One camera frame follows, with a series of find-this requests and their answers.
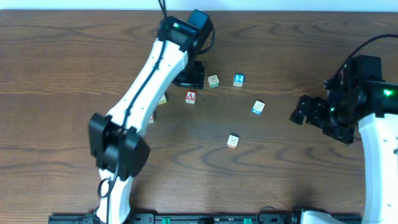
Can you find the red edged picture block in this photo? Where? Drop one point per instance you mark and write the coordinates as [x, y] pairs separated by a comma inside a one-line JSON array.
[[232, 141]]

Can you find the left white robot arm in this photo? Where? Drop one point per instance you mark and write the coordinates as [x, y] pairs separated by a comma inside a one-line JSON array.
[[117, 138]]

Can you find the blue edged picture block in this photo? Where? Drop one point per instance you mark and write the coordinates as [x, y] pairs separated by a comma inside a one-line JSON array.
[[258, 107]]

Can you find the blue number 2 block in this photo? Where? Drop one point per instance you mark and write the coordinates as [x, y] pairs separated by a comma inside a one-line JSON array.
[[238, 80]]

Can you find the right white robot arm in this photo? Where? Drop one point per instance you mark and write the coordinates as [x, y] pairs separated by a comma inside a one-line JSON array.
[[371, 108]]

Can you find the yellow airplane picture block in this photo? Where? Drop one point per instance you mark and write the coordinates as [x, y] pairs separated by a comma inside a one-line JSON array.
[[163, 99]]

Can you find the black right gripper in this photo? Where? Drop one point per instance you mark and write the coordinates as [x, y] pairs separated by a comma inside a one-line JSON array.
[[313, 112]]

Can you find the green picture wooden block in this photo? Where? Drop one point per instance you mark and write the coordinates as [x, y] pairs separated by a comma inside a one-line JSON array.
[[213, 81]]

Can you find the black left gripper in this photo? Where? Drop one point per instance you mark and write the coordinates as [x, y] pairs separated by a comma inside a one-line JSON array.
[[190, 78]]

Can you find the red letter A block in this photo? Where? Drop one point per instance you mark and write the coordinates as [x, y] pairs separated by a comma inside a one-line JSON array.
[[190, 97]]

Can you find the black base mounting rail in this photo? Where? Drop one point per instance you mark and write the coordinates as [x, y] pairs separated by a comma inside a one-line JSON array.
[[148, 218]]

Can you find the red letter I block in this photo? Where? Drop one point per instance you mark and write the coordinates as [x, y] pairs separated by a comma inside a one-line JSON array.
[[152, 118]]

